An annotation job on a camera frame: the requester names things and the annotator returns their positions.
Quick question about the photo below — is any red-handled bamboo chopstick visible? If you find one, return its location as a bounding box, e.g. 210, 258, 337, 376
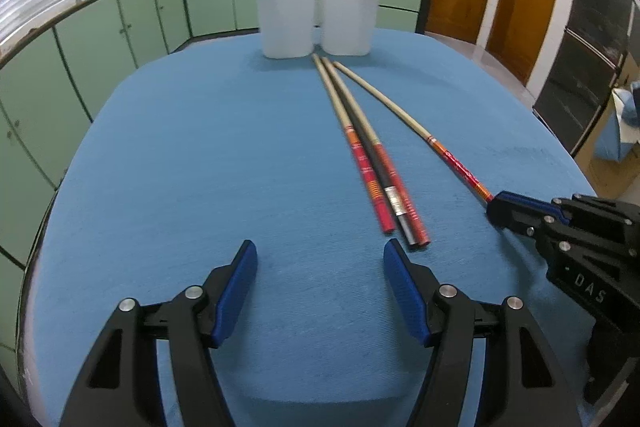
311, 53, 397, 236
332, 61, 497, 208
322, 56, 431, 248

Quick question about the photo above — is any blue table cloth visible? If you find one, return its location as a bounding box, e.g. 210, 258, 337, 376
20, 29, 601, 427

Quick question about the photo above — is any long green base cabinet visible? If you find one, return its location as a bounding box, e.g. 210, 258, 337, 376
0, 0, 261, 358

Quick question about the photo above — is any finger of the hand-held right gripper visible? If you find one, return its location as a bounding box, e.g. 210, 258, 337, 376
552, 193, 640, 234
486, 191, 571, 242

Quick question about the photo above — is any black cabinet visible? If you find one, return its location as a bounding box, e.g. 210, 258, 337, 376
532, 0, 640, 158

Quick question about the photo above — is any white two-compartment utensil holder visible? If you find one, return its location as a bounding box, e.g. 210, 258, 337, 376
253, 0, 386, 59

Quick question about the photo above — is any black and silver chopstick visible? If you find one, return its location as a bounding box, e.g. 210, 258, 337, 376
340, 87, 419, 251

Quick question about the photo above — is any blue plastic bag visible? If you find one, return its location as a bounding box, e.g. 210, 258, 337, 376
595, 79, 640, 164

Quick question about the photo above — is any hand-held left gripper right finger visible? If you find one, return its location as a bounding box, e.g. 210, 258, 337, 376
382, 238, 583, 427

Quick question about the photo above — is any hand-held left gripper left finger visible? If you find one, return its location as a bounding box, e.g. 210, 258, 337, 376
57, 239, 258, 427

